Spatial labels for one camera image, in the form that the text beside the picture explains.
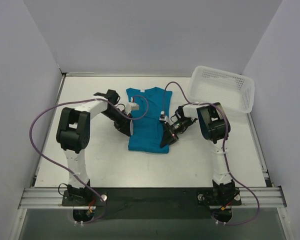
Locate teal t shirt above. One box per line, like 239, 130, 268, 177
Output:
126, 87, 173, 154

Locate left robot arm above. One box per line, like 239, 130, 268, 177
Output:
56, 89, 132, 206

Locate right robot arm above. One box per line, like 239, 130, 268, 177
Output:
159, 102, 240, 205

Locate white perforated plastic basket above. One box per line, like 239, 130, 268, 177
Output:
187, 66, 255, 116

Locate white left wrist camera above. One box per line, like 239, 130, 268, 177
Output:
125, 97, 140, 114

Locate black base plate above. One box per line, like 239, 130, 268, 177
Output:
61, 187, 242, 223

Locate aluminium mounting rail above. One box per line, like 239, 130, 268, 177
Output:
19, 187, 287, 209

